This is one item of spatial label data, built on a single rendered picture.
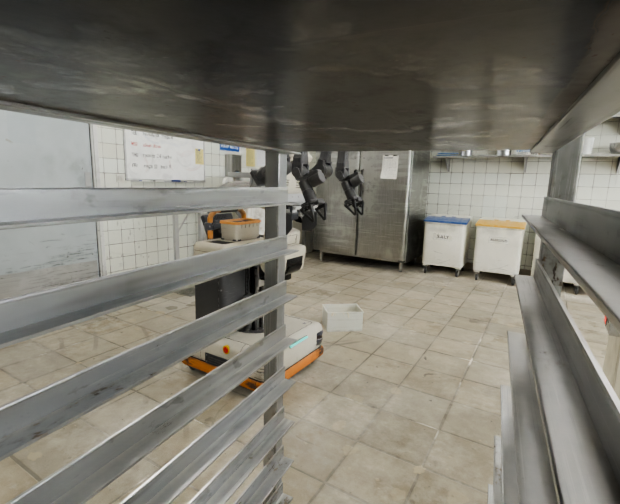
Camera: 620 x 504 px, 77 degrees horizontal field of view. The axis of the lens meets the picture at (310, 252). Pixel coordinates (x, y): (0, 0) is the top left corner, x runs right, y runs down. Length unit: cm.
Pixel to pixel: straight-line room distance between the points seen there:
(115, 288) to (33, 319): 8
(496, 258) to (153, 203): 492
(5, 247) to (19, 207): 386
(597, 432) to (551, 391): 4
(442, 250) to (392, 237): 66
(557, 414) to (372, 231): 507
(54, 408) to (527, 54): 45
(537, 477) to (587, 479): 15
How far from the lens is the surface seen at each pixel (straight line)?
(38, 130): 435
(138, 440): 55
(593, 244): 32
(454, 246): 529
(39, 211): 41
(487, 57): 19
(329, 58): 18
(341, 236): 551
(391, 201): 518
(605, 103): 29
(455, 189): 590
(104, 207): 44
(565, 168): 62
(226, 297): 223
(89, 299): 44
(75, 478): 51
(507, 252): 521
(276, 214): 72
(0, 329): 41
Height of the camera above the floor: 117
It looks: 10 degrees down
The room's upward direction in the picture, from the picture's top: 2 degrees clockwise
